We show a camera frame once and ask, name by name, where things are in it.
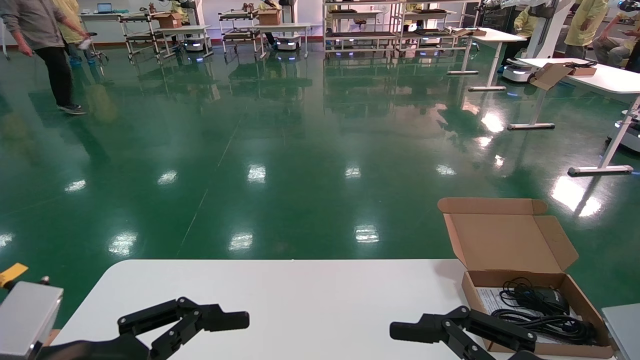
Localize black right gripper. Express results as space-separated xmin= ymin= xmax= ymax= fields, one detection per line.
xmin=389 ymin=306 xmax=548 ymax=360

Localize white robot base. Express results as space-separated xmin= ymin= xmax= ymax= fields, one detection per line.
xmin=604 ymin=107 xmax=640 ymax=155

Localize seated person light trousers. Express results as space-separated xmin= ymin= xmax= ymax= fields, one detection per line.
xmin=592 ymin=0 xmax=640 ymax=68

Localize person in yellow coat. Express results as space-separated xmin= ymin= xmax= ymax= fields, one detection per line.
xmin=502 ymin=5 xmax=540 ymax=63

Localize large white desk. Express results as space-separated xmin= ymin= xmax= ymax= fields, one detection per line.
xmin=507 ymin=56 xmax=640 ymax=177

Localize yellow tag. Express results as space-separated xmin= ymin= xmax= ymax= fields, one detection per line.
xmin=0 ymin=262 xmax=29 ymax=289

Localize flat open cardboard carton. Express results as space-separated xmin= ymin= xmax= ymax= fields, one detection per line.
xmin=529 ymin=61 xmax=598 ymax=91

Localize black power adapter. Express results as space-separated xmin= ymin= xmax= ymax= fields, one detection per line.
xmin=499 ymin=277 xmax=571 ymax=316

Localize metal shelving unit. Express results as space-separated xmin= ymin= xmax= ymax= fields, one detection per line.
xmin=400 ymin=0 xmax=482 ymax=57
xmin=322 ymin=0 xmax=404 ymax=60

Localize black stool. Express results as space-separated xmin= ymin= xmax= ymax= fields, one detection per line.
xmin=86 ymin=31 xmax=110 ymax=65

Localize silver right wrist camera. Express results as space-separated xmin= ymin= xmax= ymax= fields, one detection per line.
xmin=601 ymin=303 xmax=640 ymax=360

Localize white wheeled robot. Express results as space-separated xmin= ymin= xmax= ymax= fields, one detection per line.
xmin=275 ymin=34 xmax=302 ymax=52
xmin=181 ymin=35 xmax=207 ymax=55

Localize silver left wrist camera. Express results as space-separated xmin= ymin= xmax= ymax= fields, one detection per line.
xmin=0 ymin=281 xmax=65 ymax=360

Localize tall white robot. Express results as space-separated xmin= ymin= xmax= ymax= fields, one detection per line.
xmin=480 ymin=0 xmax=576 ymax=83

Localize small white desk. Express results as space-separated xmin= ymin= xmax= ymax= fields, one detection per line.
xmin=446 ymin=26 xmax=527 ymax=92

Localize brown cardboard storage box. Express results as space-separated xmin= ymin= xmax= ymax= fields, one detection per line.
xmin=437 ymin=196 xmax=617 ymax=360

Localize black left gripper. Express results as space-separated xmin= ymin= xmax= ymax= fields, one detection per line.
xmin=35 ymin=297 xmax=250 ymax=360

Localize white printed instruction sheet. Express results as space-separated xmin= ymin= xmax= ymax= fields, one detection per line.
xmin=475 ymin=286 xmax=586 ymax=346

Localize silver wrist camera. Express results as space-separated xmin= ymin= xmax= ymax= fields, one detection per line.
xmin=0 ymin=281 xmax=65 ymax=360
xmin=601 ymin=303 xmax=640 ymax=360

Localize black coiled power cord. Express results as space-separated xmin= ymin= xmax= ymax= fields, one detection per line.
xmin=491 ymin=309 xmax=598 ymax=346

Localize yellow coat person blue jeans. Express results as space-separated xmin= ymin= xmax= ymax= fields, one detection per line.
xmin=54 ymin=0 xmax=98 ymax=67

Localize white work table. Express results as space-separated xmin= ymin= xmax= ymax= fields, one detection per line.
xmin=257 ymin=22 xmax=312 ymax=59
xmin=157 ymin=25 xmax=215 ymax=59

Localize metal pipe rack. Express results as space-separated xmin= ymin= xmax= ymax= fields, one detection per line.
xmin=218 ymin=9 xmax=262 ymax=56
xmin=120 ymin=11 xmax=167 ymax=62

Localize white table with laptop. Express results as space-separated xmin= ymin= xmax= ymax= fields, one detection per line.
xmin=79 ymin=11 xmax=132 ymax=22

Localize person in grey sweater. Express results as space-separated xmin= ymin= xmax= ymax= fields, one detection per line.
xmin=0 ymin=0 xmax=92 ymax=116

